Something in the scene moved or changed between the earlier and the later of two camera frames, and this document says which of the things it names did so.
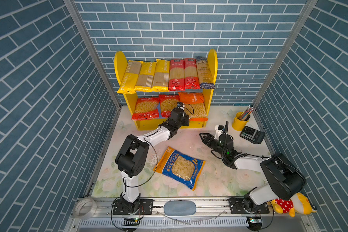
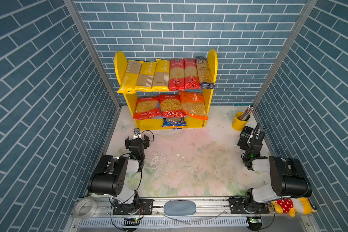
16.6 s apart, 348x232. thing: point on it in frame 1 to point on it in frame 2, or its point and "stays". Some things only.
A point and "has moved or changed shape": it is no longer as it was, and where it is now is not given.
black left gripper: [184, 117] to [145, 143]
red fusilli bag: [146, 108] stays
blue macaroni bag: [182, 169] has moved or changed shape
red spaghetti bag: [176, 81] stays
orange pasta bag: [194, 105] stays
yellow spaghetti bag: [144, 81] stays
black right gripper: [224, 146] to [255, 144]
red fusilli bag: [167, 103] stays
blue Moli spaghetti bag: [206, 80] stays
